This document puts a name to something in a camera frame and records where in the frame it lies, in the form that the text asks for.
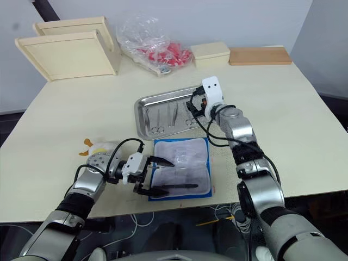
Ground grey robot torso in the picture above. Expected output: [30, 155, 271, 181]
[89, 246, 262, 261]

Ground steel surgical scissors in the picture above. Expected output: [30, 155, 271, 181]
[151, 107, 165, 135]

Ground white cable bundle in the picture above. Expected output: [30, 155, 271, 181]
[213, 203, 255, 233]

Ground steel tweezers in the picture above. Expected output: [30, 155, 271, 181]
[166, 102, 179, 128]

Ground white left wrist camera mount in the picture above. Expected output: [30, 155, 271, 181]
[121, 153, 149, 186]

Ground brown wooden block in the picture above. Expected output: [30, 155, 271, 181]
[228, 46, 293, 66]

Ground cream lidded box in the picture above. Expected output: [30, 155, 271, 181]
[190, 41, 232, 69]

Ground black scalpel handle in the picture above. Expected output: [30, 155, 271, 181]
[152, 183, 199, 191]

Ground white yellow duck plush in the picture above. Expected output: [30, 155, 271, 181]
[78, 138, 121, 159]

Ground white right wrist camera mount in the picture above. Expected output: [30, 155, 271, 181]
[201, 76, 225, 119]

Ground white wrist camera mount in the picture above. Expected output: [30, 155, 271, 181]
[201, 76, 225, 119]
[121, 153, 149, 186]

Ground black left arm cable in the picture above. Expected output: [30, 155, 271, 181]
[107, 138, 145, 180]

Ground yellow cable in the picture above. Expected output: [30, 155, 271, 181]
[195, 215, 235, 227]

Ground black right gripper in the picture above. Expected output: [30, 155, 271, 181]
[185, 85, 212, 117]

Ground clear plastic bag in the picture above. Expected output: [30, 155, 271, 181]
[115, 11, 194, 78]

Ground red plastic pieces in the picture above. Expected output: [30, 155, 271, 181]
[135, 42, 192, 69]

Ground small pale wooden tray stand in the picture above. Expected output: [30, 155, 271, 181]
[32, 16, 115, 52]

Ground large pale wooden tray stand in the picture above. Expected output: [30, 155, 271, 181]
[15, 29, 123, 83]

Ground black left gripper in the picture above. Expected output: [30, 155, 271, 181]
[127, 156, 176, 197]

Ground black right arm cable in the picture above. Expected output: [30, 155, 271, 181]
[190, 92, 281, 191]

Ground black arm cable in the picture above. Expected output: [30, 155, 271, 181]
[107, 138, 145, 180]
[190, 92, 281, 191]

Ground steel ring-handled forceps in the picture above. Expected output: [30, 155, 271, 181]
[185, 108, 200, 127]

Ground rectangular metal tray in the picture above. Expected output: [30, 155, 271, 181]
[134, 85, 216, 141]

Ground blue surgical instrument pack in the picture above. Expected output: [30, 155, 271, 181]
[148, 137, 213, 202]

